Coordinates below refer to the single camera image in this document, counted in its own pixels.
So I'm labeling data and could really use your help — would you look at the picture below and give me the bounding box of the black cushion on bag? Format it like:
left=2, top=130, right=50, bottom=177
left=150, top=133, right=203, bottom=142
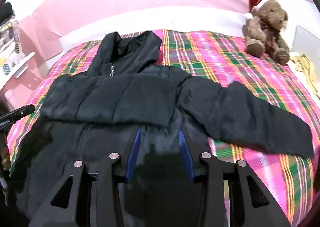
left=0, top=3, right=14, bottom=24

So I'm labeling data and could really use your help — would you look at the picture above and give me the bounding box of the white side board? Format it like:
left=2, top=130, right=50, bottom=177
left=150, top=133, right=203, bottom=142
left=291, top=25, right=320, bottom=63

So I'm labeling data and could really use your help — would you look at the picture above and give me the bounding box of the brown teddy bear santa hat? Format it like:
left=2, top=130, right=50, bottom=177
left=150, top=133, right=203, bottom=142
left=244, top=0, right=290, bottom=65

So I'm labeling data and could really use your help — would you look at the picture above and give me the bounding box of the pink plaid bed sheet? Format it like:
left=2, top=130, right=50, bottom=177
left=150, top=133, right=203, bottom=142
left=6, top=29, right=320, bottom=227

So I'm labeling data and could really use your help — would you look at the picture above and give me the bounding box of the pineapple print fabric bag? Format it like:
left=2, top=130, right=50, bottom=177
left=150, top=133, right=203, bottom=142
left=0, top=16, right=25, bottom=80

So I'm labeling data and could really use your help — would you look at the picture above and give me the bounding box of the yellow cloth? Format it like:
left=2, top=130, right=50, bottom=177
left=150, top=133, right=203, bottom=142
left=290, top=52, right=319, bottom=98

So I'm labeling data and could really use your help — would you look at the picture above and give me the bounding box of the black puffer jacket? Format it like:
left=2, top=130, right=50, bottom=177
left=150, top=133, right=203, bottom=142
left=10, top=31, right=319, bottom=226

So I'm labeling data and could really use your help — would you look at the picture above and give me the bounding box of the white bed headboard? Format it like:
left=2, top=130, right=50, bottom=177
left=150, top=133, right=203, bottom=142
left=58, top=12, right=249, bottom=50

